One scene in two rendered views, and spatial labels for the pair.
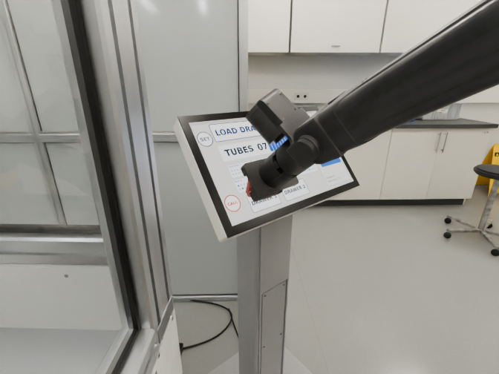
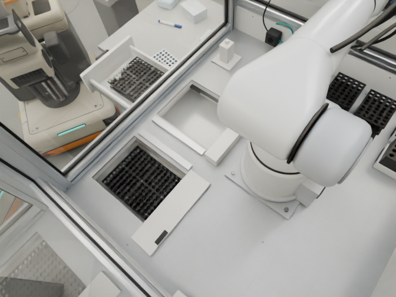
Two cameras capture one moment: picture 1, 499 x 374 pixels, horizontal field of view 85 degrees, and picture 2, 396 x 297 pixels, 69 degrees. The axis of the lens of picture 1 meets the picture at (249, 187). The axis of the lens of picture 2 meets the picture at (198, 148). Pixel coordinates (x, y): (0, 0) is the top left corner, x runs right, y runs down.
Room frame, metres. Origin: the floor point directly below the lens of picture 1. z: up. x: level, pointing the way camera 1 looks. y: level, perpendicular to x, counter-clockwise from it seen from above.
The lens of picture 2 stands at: (0.23, 0.74, 1.81)
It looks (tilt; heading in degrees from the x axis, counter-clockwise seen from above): 62 degrees down; 226
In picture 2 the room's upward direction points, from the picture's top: 9 degrees counter-clockwise
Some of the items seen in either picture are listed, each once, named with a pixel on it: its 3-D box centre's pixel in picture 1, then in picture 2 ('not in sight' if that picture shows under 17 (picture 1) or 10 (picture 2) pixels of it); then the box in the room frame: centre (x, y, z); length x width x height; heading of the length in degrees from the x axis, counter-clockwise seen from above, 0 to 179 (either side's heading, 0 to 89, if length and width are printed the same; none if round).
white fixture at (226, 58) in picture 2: not in sight; (226, 50); (-0.47, 0.26, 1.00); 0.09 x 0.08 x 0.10; 88
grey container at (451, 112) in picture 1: (433, 110); not in sight; (3.11, -2.02, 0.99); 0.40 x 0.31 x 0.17; 91
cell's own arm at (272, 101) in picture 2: not in sight; (296, 128); (-0.15, 0.67, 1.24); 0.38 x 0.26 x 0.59; 178
